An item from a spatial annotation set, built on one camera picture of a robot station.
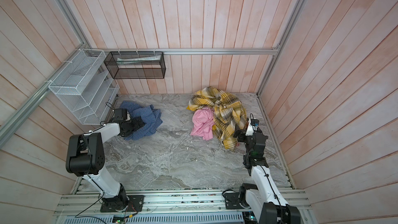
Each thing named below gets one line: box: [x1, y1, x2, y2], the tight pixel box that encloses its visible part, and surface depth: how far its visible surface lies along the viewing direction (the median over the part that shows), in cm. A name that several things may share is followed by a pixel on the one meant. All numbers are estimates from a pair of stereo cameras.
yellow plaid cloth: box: [186, 86, 248, 151], surface depth 97 cm
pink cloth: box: [190, 107, 215, 142], surface depth 97 cm
